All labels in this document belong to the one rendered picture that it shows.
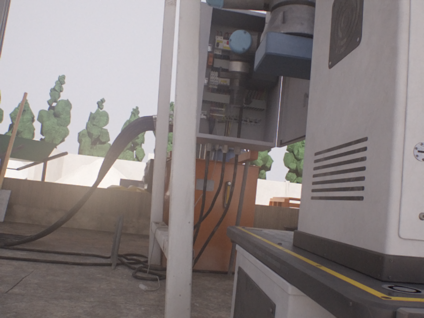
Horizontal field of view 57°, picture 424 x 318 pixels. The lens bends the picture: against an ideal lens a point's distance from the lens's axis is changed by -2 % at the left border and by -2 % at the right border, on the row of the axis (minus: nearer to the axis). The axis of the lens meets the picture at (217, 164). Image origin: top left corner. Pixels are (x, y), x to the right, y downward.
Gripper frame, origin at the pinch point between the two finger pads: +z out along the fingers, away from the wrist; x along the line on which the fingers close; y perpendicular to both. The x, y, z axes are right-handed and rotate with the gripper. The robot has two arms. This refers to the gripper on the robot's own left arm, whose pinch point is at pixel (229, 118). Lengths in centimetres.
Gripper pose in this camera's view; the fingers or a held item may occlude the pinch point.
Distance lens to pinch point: 180.0
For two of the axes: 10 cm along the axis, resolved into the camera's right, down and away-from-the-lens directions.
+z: -0.9, 9.8, 1.5
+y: 9.6, 0.4, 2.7
